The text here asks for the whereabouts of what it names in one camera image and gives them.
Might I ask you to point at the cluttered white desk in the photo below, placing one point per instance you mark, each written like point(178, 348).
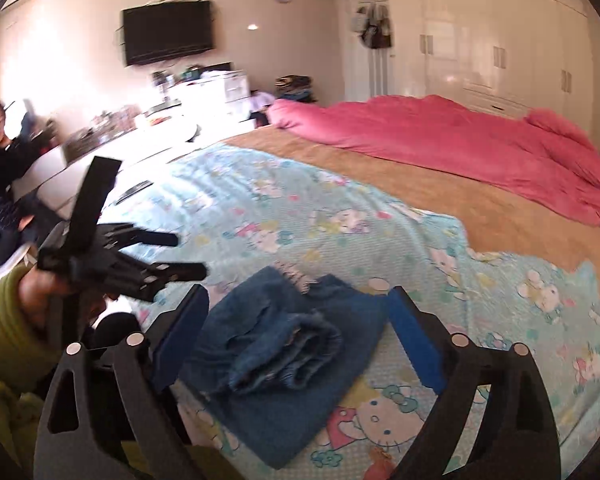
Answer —
point(105, 145)

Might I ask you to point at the pink duvet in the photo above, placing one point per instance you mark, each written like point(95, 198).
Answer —
point(455, 140)

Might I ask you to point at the white drawer unit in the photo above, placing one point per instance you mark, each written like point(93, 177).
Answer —
point(210, 97)

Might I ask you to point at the black wall television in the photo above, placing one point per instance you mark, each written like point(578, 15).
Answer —
point(167, 32)

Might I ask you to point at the person's left forearm green sleeve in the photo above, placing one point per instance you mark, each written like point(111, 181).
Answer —
point(5, 335)

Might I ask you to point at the pile of dark clothes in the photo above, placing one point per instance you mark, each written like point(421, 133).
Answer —
point(293, 89)

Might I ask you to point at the hanging bags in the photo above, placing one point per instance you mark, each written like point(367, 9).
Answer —
point(375, 27)

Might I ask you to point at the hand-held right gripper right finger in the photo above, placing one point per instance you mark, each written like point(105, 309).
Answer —
point(415, 340)

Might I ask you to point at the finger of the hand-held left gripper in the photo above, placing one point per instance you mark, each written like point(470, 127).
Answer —
point(145, 237)
point(177, 272)

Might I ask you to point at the person's left hand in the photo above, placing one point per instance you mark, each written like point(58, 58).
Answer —
point(35, 300)

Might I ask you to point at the light blue cartoon printed blanket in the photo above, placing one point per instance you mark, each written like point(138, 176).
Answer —
point(330, 225)

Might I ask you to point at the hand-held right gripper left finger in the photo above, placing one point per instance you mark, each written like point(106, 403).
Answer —
point(180, 340)

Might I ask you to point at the tan bed sheet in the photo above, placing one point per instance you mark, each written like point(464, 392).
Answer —
point(480, 210)

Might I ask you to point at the blue denim pants lace trim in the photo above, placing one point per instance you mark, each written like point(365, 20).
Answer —
point(280, 340)

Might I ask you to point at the white wardrobe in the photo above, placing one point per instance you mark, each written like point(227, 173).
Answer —
point(480, 35)

